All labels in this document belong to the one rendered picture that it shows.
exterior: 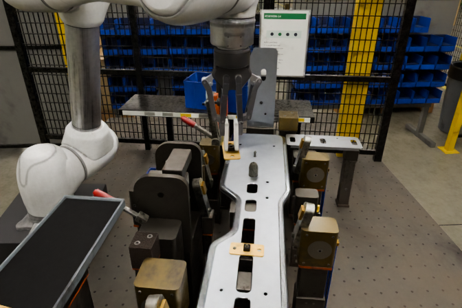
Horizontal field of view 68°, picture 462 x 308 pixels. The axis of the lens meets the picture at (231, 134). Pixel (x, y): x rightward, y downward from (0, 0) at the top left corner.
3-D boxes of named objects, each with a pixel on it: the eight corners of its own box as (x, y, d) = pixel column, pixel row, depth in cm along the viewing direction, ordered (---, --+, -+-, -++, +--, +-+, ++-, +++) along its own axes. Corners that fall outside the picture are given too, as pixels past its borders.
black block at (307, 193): (317, 269, 116) (328, 199, 103) (289, 267, 117) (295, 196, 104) (316, 258, 121) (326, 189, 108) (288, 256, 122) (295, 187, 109)
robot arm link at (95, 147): (53, 173, 131) (95, 146, 149) (86, 190, 127) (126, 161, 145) (27, -49, 90) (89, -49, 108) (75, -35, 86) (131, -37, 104)
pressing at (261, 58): (273, 127, 148) (278, 48, 133) (247, 126, 149) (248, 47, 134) (273, 126, 148) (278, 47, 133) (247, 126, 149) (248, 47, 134)
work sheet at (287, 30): (304, 77, 165) (311, 9, 152) (257, 75, 167) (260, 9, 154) (304, 76, 167) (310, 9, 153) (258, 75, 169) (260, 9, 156)
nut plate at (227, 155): (240, 159, 77) (240, 155, 77) (224, 160, 77) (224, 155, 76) (236, 141, 85) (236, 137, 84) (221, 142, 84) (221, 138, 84)
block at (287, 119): (291, 190, 157) (298, 117, 142) (274, 189, 158) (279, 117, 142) (291, 180, 164) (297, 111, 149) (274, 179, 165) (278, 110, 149)
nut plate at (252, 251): (264, 245, 84) (264, 242, 84) (263, 257, 81) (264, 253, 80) (230, 243, 85) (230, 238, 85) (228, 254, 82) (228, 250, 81)
